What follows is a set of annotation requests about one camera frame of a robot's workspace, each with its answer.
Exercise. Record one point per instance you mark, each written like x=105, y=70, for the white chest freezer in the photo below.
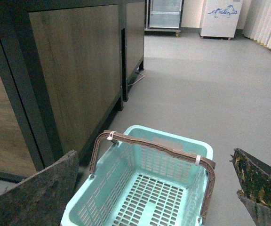
x=219, y=18

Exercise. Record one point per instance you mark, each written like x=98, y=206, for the dark wooden display cabinet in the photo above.
x=65, y=67

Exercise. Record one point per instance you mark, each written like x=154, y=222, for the light blue plastic basket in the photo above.
x=140, y=186

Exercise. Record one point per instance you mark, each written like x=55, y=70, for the glass door refrigerator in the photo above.
x=163, y=16

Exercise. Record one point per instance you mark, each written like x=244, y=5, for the brown basket handle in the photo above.
x=204, y=162

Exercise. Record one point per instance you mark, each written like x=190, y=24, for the dark padded left gripper left finger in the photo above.
x=40, y=200

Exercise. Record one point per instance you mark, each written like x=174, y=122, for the dark padded left gripper right finger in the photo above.
x=255, y=180

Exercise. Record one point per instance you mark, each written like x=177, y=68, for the white vertical blinds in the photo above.
x=257, y=26

